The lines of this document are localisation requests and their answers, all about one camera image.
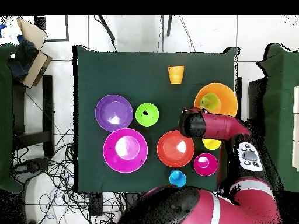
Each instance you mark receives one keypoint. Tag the orange cup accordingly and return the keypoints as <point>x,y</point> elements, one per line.
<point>176,74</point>

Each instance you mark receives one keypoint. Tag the green cup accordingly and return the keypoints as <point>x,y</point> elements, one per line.
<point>210,100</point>

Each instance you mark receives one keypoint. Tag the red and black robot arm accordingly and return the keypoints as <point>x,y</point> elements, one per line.
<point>222,126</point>

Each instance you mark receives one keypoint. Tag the white box stack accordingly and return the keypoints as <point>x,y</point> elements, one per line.
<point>296,128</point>

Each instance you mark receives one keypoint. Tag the small green bowl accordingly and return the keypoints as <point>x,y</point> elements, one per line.
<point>149,119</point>

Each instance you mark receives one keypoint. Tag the wide red bowl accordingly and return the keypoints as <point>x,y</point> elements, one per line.
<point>172,151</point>

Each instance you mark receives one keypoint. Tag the wide purple bowl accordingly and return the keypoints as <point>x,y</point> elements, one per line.
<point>112,109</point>

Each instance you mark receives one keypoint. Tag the dark green table cloth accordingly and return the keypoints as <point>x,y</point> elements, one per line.
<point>140,77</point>

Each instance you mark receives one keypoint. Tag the large pink bowl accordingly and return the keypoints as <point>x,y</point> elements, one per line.
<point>116,161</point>

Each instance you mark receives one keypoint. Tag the blue cup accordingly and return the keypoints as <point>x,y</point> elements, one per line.
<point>177,178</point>

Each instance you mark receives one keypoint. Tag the yellow cup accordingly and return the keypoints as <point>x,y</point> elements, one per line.
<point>211,144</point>

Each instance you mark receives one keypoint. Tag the small crimson bowl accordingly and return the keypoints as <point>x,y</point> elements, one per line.
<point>205,164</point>

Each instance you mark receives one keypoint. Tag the large orange bowl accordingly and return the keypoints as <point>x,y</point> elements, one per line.
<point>226,98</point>

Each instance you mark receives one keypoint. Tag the black power adapter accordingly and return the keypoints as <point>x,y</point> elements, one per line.
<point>96,205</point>

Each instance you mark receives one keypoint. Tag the black tripod leg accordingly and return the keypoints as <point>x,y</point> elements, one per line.
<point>108,29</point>
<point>169,25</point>

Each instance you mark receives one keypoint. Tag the cardboard box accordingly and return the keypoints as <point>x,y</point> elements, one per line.
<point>37,67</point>

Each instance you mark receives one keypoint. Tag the dark blue fabric bundle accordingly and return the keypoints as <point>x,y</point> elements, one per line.
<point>21,60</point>

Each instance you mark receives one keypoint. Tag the green cloth covered table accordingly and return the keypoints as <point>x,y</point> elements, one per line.
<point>282,70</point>
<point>4,116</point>

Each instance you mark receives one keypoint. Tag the black stool frame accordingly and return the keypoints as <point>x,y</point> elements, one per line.
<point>255,105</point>
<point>48,105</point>

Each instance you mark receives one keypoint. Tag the black square frame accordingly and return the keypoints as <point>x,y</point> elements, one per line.
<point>67,28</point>

